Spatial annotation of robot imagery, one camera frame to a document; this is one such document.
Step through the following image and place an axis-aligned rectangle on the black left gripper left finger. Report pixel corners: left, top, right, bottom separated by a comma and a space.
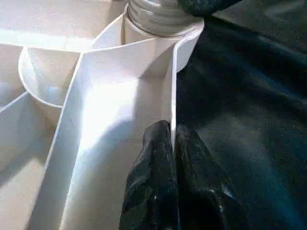
121, 119, 178, 230

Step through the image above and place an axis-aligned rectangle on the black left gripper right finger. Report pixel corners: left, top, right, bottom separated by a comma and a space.
175, 124, 249, 230

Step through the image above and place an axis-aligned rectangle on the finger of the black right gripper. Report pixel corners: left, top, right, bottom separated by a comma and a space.
177, 0, 231, 17

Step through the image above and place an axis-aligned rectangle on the white tapered table leg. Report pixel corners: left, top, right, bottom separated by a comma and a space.
126, 0, 204, 38

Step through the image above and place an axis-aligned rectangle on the white plastic table top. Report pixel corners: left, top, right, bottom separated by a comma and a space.
0, 0, 206, 230

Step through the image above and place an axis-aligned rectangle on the black work mat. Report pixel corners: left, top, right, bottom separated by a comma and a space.
175, 0, 307, 230

